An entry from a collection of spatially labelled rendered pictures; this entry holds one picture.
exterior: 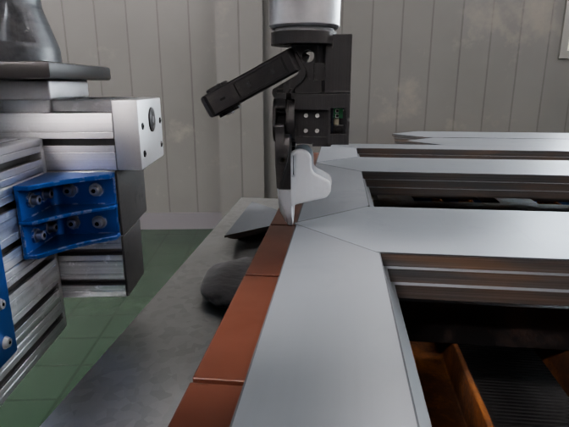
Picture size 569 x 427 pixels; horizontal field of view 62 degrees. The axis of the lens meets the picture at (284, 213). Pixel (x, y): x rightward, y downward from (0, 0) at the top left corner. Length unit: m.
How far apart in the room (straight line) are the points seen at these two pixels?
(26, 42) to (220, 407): 0.54
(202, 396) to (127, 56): 3.22
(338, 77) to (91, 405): 0.44
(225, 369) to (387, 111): 3.17
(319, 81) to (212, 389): 0.33
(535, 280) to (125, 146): 0.49
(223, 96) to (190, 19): 2.87
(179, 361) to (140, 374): 0.05
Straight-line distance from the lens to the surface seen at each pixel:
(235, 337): 0.38
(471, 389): 0.53
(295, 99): 0.51
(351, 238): 0.51
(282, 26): 0.52
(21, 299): 0.64
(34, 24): 0.74
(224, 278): 0.79
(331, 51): 0.52
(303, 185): 0.53
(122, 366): 0.64
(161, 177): 3.48
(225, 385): 0.33
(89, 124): 0.67
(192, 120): 3.39
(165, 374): 0.62
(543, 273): 0.51
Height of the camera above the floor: 1.01
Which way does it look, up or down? 15 degrees down
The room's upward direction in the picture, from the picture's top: straight up
